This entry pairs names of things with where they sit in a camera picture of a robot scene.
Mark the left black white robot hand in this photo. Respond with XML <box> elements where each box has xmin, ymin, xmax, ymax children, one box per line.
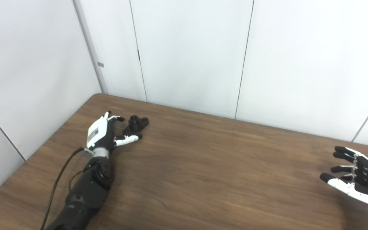
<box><xmin>86</xmin><ymin>111</ymin><xmax>143</xmax><ymax>150</ymax></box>

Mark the black flanged holder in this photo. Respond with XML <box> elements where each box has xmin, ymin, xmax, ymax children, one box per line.
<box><xmin>122</xmin><ymin>115</ymin><xmax>149</xmax><ymax>136</ymax></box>

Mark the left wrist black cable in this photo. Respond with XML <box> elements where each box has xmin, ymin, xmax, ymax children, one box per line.
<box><xmin>40</xmin><ymin>148</ymin><xmax>93</xmax><ymax>230</ymax></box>

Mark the grey wall corner post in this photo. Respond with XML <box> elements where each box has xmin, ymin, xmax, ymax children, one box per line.
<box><xmin>72</xmin><ymin>0</ymin><xmax>108</xmax><ymax>94</ymax></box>

